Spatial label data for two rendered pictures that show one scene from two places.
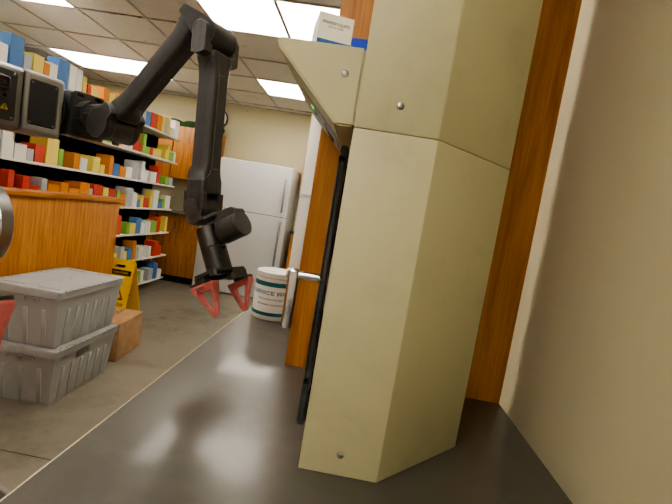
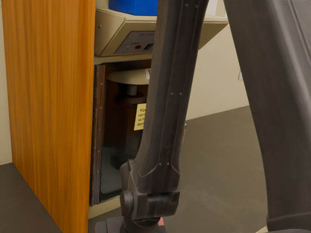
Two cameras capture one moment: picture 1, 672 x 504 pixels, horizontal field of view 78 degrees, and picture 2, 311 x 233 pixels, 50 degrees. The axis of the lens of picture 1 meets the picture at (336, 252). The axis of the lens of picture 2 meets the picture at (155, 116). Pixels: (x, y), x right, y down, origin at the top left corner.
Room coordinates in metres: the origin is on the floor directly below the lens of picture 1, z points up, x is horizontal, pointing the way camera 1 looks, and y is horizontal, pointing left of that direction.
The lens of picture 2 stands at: (1.27, 0.63, 1.58)
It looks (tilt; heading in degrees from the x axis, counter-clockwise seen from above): 22 degrees down; 226
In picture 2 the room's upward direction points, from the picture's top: 7 degrees clockwise
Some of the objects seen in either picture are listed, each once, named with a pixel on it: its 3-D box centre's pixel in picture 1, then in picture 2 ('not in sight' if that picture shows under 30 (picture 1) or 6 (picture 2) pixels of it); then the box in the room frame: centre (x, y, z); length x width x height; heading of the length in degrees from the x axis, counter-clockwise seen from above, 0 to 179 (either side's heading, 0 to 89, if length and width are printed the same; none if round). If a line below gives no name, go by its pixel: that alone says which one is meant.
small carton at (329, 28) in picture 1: (330, 43); not in sight; (0.63, 0.06, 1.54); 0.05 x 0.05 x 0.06; 14
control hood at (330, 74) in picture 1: (326, 112); (165, 35); (0.71, 0.05, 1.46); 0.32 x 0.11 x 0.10; 177
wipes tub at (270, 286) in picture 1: (274, 293); not in sight; (1.31, 0.17, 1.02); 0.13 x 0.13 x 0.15
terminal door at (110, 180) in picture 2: (329, 275); (143, 129); (0.71, 0.00, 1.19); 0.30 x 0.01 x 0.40; 177
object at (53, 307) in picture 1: (62, 304); not in sight; (2.45, 1.58, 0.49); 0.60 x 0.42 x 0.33; 177
